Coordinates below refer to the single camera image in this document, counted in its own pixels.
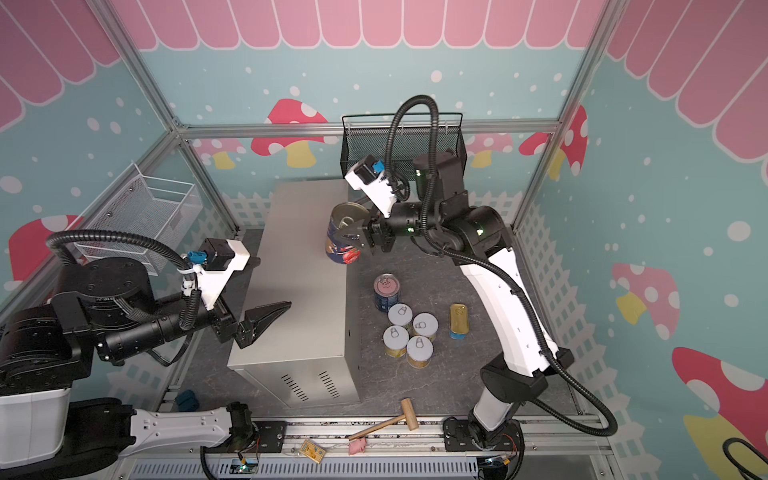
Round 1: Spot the dark blue tomato can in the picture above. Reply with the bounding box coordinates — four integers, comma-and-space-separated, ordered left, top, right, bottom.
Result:
325, 202, 369, 265

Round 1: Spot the blue soup can pink lid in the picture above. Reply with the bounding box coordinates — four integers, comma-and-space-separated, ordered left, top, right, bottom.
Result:
373, 273, 401, 313

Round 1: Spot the small yellow can white lid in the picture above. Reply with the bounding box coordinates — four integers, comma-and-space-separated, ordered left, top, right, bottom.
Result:
388, 303, 413, 331
412, 312, 439, 341
382, 325, 410, 358
406, 335, 434, 369

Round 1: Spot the gold sardine tin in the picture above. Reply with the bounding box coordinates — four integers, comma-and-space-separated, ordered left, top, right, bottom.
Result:
449, 303, 470, 340

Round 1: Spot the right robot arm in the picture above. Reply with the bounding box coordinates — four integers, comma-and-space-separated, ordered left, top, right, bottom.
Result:
333, 95, 618, 458

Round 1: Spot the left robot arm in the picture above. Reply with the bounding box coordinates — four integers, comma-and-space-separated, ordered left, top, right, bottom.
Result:
1, 229, 290, 479

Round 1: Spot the grey metal counter cabinet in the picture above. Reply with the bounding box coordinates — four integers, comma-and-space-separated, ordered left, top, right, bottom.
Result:
228, 180, 360, 409

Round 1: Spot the teal sponge block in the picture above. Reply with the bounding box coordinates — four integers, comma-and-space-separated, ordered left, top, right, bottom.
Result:
174, 390, 200, 412

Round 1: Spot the yellow toy block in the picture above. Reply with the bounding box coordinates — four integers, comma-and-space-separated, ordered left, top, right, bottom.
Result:
299, 439, 327, 464

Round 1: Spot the green circuit board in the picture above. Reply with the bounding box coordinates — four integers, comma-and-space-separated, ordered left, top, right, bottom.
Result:
230, 458, 259, 475

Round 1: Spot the pink pig toy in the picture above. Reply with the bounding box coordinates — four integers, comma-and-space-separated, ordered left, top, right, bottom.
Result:
348, 437, 367, 455

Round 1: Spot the wooden toy mallet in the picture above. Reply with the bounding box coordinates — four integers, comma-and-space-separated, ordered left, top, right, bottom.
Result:
347, 398, 419, 441

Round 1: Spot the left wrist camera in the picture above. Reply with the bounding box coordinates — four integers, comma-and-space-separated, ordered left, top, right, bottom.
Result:
178, 238, 251, 311

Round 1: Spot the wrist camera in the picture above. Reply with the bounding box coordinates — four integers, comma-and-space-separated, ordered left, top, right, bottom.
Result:
344, 155, 397, 218
178, 238, 251, 311

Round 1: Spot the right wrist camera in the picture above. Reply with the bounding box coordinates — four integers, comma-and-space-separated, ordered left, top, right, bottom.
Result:
344, 155, 397, 218

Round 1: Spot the black mesh wall basket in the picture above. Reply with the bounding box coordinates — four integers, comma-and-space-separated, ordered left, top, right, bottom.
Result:
340, 112, 467, 181

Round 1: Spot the white mesh wall basket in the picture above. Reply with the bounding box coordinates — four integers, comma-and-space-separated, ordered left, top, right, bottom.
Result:
74, 165, 203, 276

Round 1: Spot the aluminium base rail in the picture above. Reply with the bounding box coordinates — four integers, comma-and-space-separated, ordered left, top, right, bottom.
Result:
112, 416, 622, 479

